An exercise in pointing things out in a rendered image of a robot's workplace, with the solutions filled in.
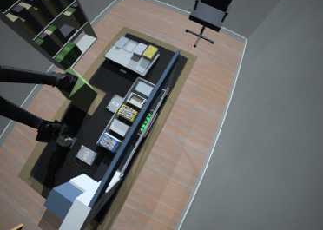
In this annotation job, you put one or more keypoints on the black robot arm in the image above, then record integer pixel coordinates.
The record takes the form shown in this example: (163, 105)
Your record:
(13, 112)

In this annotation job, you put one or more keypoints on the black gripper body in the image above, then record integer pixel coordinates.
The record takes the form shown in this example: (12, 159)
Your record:
(60, 125)

